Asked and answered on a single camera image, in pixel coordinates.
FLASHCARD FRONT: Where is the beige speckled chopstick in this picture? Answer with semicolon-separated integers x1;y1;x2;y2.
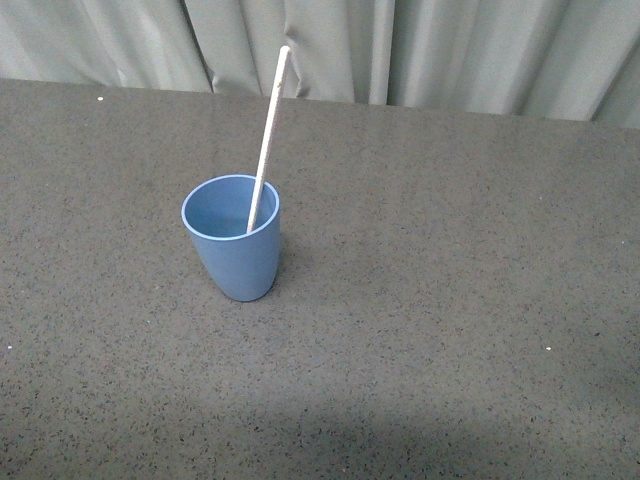
246;45;291;233

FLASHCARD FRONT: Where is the blue plastic cup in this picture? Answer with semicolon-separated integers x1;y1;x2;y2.
181;174;280;302

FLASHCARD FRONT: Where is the grey-green curtain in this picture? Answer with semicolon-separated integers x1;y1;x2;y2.
1;1;639;128

